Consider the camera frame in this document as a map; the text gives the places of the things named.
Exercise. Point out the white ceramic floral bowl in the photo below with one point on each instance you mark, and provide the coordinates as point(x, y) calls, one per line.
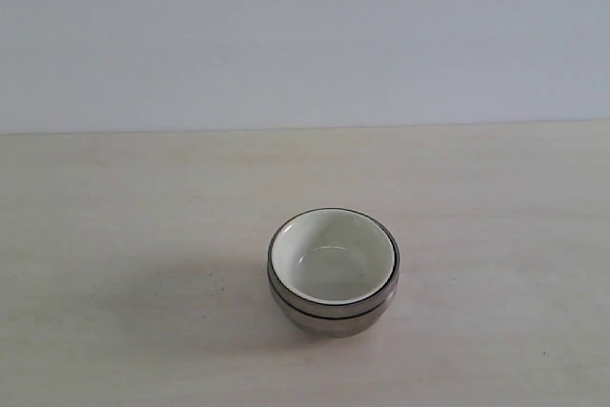
point(333, 254)

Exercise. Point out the ribbed stainless steel bowl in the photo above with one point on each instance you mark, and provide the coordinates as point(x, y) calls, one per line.
point(286, 296)

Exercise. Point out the smooth stainless steel bowl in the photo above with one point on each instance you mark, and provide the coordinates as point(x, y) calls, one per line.
point(334, 321)

